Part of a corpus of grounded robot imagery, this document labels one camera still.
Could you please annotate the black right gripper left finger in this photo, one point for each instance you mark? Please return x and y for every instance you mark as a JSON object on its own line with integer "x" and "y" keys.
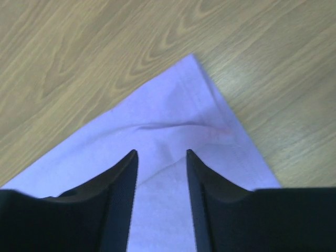
{"x": 94, "y": 216}

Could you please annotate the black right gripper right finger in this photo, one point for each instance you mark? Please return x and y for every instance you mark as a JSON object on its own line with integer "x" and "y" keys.
{"x": 227, "y": 217}

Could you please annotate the lavender t shirt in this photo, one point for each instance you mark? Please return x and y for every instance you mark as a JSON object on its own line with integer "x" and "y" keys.
{"x": 178, "y": 110}

